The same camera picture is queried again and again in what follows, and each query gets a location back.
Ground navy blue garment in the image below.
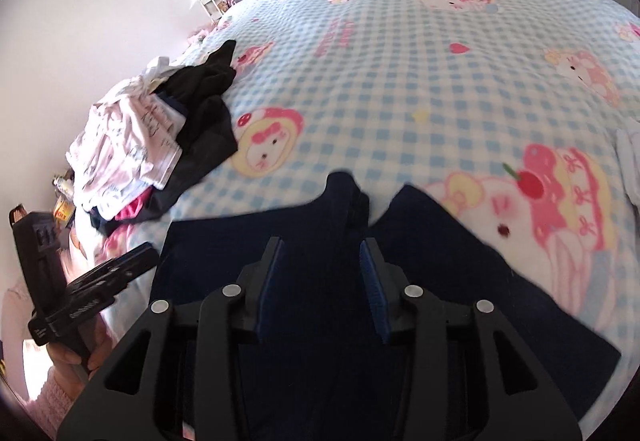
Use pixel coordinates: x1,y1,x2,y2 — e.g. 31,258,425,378
152,172,620,440

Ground white pink patterned clothes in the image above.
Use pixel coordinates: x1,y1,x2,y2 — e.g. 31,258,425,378
66,56,186,221

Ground left hand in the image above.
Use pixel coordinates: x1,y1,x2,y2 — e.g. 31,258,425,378
47,314,114,399

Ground pink knit sleeve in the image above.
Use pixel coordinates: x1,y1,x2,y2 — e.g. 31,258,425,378
24,365,85,440

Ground magenta garment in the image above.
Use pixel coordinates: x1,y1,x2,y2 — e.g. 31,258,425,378
114,186,153,221

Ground blue checkered cartoon blanket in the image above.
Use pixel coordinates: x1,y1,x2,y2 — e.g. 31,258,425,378
76,0,639,435

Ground black garment on pile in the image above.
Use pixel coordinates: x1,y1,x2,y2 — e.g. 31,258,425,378
89,40,238,237

